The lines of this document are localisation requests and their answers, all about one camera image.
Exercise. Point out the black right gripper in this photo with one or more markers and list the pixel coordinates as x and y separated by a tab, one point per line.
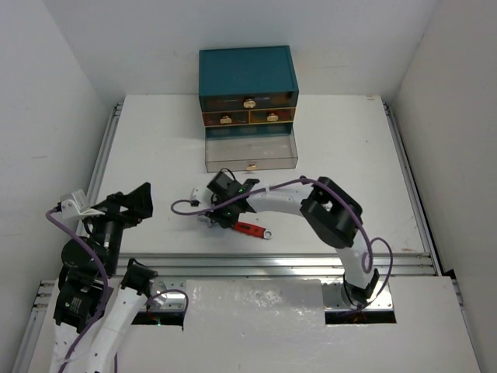
225	221

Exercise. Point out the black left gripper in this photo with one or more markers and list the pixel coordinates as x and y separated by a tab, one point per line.
117	206

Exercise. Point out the red handled adjustable wrench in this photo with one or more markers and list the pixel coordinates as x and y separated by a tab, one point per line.
241	227

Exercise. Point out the dark bottom drawer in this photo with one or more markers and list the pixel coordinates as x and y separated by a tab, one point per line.
251	154

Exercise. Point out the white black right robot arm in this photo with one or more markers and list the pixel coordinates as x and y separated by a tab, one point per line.
332	214

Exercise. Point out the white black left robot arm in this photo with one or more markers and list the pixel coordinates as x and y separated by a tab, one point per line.
90	317

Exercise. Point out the teal drawer cabinet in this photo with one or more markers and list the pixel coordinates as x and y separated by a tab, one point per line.
247	70

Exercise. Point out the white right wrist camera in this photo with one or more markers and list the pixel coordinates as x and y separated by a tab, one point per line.
201	195

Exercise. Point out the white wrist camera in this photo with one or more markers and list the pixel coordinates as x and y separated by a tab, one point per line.
201	195
76	206

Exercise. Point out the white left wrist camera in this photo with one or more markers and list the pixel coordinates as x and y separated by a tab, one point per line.
76	206

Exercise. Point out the aluminium rail frame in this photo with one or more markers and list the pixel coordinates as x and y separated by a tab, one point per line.
256	305

